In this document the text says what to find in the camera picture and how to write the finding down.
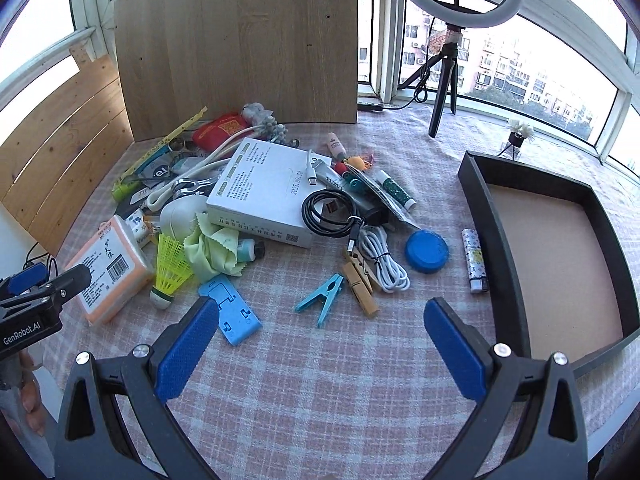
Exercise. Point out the black tripod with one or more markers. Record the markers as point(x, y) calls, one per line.
point(442, 95)

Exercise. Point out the white flowers in black pot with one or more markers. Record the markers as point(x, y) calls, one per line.
point(515, 137)

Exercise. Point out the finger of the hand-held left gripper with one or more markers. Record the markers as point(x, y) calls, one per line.
point(70, 280)
point(27, 280)

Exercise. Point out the pink plaid covered desktop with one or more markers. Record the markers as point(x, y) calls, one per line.
point(325, 385)

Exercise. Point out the light green cloth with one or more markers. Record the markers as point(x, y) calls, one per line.
point(210, 255)

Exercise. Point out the clear package with printed card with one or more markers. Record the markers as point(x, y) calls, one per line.
point(395, 212)

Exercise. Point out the white patterned lighter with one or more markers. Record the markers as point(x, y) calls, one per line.
point(474, 260)

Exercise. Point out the blue phone stand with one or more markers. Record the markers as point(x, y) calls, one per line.
point(240, 320)

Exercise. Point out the black tray with cardboard bottom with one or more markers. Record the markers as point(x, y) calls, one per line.
point(550, 260)

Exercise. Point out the bunch of white berries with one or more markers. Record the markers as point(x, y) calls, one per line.
point(272, 127)

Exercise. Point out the grey cream tube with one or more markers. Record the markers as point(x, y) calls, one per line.
point(330, 175)

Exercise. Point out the yellow green strip packet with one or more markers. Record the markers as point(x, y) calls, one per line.
point(165, 145)

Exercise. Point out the small beige bottle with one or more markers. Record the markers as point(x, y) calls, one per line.
point(336, 146)

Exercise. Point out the wooden slat panel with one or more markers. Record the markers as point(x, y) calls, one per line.
point(60, 145)

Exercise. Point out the wooden clothespin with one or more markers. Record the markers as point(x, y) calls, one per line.
point(365, 300)
point(372, 280)

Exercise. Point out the blue clothespin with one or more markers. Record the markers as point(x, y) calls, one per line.
point(322, 297)

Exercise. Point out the white round device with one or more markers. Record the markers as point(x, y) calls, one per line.
point(180, 215)

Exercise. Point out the person's left hand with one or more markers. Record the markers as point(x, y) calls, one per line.
point(31, 400)

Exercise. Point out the blue round lid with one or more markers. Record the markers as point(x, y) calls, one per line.
point(426, 251)

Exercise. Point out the red packet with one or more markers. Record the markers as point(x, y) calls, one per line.
point(222, 130)

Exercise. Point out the blue white packet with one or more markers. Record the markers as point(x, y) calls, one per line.
point(155, 170)

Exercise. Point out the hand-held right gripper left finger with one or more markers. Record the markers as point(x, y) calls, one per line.
point(185, 347)

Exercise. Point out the small white star packet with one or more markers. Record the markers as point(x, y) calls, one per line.
point(137, 227)

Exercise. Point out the white cardboard box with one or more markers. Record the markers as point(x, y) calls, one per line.
point(260, 195)

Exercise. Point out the yellow shuttlecock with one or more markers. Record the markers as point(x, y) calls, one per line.
point(170, 265)

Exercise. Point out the small tube with black cap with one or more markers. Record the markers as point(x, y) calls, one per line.
point(247, 250)

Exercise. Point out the green glue stick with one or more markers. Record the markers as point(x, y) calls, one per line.
point(396, 190)

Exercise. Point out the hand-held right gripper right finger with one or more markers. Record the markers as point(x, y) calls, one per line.
point(455, 352)

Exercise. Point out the metal carabiner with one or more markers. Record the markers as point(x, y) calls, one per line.
point(192, 186)

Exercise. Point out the orange tissue packet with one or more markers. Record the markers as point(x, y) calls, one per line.
point(107, 275)

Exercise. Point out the large wooden board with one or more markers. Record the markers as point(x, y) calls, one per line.
point(235, 45)

